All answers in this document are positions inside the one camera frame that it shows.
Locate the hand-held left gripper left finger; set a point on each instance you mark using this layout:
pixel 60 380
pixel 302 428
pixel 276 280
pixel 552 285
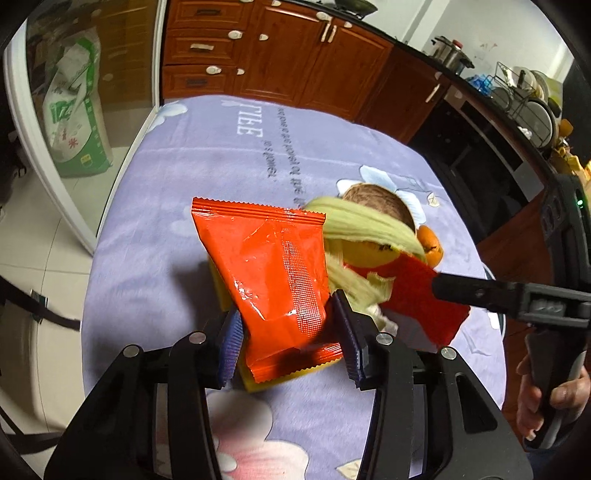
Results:
pixel 231 346

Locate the small white paper scrap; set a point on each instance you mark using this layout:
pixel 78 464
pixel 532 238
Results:
pixel 432 199

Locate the green and white rice bag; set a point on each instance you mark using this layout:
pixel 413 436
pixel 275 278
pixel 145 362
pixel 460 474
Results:
pixel 74 129

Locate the person's right hand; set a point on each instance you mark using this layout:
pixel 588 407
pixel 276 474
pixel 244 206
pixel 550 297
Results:
pixel 568 397

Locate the built-in black oven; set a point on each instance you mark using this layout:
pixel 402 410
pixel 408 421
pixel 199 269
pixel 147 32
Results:
pixel 485 152

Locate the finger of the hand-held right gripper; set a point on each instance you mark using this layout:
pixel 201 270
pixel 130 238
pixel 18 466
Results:
pixel 475 290

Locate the pale green corn husk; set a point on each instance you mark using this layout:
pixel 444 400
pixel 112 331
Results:
pixel 369 226

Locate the glass sliding door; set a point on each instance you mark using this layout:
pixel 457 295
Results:
pixel 124 69

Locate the orange tangerine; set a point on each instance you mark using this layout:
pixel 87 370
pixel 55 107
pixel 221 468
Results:
pixel 429 242

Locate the wooden drawer cabinet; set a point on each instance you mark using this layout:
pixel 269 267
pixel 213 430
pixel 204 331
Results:
pixel 286 55

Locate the steel pressure cooker pot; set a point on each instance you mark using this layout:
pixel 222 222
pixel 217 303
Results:
pixel 450 55

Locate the orange-red snack bag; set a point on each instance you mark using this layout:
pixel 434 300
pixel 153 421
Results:
pixel 263 267

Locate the dark wok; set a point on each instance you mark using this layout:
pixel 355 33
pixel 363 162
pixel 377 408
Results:
pixel 355 5

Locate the yellow sponge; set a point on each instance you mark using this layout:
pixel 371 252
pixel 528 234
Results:
pixel 254 387

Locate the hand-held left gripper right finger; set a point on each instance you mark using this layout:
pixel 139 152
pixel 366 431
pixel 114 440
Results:
pixel 346 332

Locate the brown coconut shell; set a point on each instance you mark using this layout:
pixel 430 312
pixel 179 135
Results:
pixel 383 201

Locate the purple floral tablecloth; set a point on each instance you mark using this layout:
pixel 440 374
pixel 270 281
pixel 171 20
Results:
pixel 184 161

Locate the red and yellow snack packet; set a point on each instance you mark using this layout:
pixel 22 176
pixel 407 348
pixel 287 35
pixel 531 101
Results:
pixel 415 295

